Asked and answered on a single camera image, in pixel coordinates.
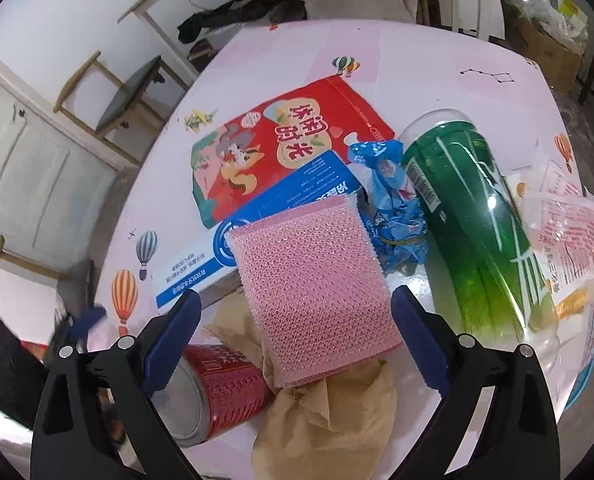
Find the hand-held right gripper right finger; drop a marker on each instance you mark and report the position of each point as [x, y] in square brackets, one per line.
[421, 341]

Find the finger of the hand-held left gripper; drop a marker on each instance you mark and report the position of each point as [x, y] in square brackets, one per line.
[88, 319]

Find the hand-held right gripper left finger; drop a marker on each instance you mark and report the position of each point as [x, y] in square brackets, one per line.
[173, 340]

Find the pink mesh sponge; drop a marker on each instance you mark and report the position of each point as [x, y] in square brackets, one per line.
[312, 290]

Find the green plastic bottle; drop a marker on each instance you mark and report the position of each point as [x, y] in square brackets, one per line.
[467, 220]

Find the red soda can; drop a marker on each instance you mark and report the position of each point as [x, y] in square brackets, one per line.
[227, 390]

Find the blue and white toothpaste box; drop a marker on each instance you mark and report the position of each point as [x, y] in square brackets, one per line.
[197, 265]

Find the wooden chair with dark seat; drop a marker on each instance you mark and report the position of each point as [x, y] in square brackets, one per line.
[7, 375]
[127, 90]

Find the brown paper napkin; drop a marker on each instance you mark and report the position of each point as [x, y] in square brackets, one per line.
[327, 440]

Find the crumpled blue wrapper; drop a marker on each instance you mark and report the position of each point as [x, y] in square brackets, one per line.
[392, 200]

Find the white cabinet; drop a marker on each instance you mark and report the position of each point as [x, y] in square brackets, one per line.
[27, 170]

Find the clear wrapper with red print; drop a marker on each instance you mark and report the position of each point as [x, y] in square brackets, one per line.
[567, 230]

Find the red snack bag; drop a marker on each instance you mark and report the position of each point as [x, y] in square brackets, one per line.
[257, 150]

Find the cardboard box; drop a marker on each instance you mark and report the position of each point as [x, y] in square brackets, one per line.
[552, 57]

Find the white table with white legs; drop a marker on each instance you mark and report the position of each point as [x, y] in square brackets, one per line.
[147, 2]

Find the black cloth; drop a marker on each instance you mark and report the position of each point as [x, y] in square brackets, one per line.
[217, 16]

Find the white panel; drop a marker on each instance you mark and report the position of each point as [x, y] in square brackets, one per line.
[482, 5]

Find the pile of plastic bags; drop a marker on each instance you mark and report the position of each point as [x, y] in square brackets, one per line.
[562, 10]

